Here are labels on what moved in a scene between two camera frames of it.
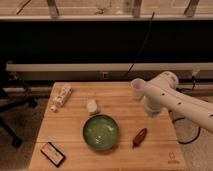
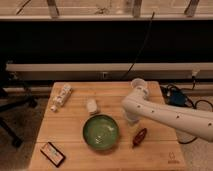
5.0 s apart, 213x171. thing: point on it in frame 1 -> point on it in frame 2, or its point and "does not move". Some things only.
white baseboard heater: x=102 y=71 does not move
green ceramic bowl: x=100 y=132 does not move
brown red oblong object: x=139 y=138 does not move
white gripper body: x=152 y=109 -> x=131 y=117
